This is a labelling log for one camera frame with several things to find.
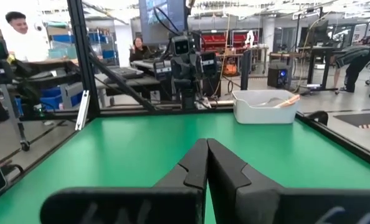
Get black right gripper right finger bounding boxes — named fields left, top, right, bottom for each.
left=207, top=138, right=285, bottom=224

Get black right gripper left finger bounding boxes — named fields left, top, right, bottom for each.
left=153, top=138, right=208, bottom=224

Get orange handled fork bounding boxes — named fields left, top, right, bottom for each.
left=273, top=94, right=301, bottom=109
left=255, top=97, right=287, bottom=108

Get red storage bins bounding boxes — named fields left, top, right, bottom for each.
left=200, top=29, right=260, bottom=53

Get orange object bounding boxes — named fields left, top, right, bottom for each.
left=223, top=63, right=238, bottom=78

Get person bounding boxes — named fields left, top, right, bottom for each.
left=329, top=44, right=370, bottom=94
left=4, top=11, right=51, bottom=63
left=128, top=36, right=154, bottom=63

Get black upright panel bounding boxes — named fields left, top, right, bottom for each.
left=240, top=49, right=254, bottom=91

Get black keyboard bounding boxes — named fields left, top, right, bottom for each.
left=108, top=66, right=145, bottom=80

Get white plastic bin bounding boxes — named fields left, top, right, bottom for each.
left=232, top=89, right=301, bottom=125

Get black computer with blue light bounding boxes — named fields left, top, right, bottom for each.
left=267, top=63, right=294, bottom=90

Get silver aluminium extrusion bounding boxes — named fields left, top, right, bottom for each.
left=74, top=90, right=91, bottom=132

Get black standing desk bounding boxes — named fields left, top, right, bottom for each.
left=296, top=43, right=340, bottom=93

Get blue storage bins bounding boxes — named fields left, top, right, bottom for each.
left=40, top=83, right=83, bottom=111

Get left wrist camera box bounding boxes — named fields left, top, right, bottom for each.
left=171, top=35, right=192, bottom=57

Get large wall screen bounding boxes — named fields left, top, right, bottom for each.
left=138, top=0, right=188, bottom=45

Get black diagonal frame strut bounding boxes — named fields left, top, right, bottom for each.
left=87, top=46, right=157, bottom=113

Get black loop handle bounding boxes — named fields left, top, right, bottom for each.
left=306, top=110, right=330, bottom=126

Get black frame post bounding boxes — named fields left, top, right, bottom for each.
left=65, top=0, right=101, bottom=121

